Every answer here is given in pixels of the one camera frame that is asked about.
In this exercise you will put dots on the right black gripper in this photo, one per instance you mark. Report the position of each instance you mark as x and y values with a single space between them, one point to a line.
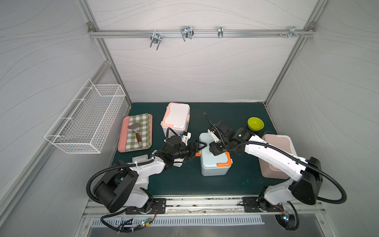
215 146

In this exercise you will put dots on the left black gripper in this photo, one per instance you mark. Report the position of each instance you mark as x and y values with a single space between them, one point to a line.
192 148

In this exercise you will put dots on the blue orange first aid kit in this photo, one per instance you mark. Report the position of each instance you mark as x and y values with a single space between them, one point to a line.
213 165

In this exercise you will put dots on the white peach first aid kit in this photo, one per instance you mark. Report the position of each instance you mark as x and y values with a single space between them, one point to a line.
176 117

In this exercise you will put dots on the pink first aid kit box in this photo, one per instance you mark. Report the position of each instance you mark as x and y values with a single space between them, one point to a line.
274 168

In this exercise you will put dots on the white gauze packet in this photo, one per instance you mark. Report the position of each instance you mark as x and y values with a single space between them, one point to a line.
178 162
140 159

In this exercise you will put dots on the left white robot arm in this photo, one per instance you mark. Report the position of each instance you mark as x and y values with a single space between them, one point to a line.
118 187

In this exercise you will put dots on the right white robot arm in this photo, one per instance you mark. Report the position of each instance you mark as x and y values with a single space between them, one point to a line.
305 175

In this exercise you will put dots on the metal hook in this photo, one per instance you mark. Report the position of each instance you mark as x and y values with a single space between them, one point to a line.
292 33
155 39
187 32
220 32

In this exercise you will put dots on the green bowl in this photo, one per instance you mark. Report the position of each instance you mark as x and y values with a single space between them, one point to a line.
255 124

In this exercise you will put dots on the green checkered cloth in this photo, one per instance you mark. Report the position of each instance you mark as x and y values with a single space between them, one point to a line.
144 130

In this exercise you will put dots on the pink tray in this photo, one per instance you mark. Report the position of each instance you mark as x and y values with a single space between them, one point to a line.
123 134

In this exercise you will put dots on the aluminium crossbar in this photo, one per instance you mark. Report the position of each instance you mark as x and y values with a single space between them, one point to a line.
139 34

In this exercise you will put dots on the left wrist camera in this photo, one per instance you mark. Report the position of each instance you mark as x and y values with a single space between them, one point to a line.
185 137

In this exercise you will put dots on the spatula with wooden handle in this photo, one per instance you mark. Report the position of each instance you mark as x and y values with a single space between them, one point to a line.
137 139

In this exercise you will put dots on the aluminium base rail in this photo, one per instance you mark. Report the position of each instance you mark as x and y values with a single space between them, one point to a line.
202 206

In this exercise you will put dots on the white wire basket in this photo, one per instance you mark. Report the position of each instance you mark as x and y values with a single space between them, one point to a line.
85 124

